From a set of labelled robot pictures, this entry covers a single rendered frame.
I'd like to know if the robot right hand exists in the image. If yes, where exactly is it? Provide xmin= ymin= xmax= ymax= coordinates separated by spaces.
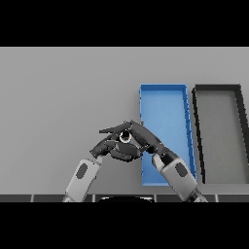
xmin=122 ymin=120 xmax=179 ymax=165

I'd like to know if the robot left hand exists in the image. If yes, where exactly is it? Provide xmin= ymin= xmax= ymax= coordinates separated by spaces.
xmin=89 ymin=124 xmax=144 ymax=163

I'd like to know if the blue bin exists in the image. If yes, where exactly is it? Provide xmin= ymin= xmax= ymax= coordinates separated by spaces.
xmin=138 ymin=83 xmax=197 ymax=187

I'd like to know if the dark grey bin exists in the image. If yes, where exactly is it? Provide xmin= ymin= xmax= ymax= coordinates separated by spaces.
xmin=191 ymin=84 xmax=249 ymax=185

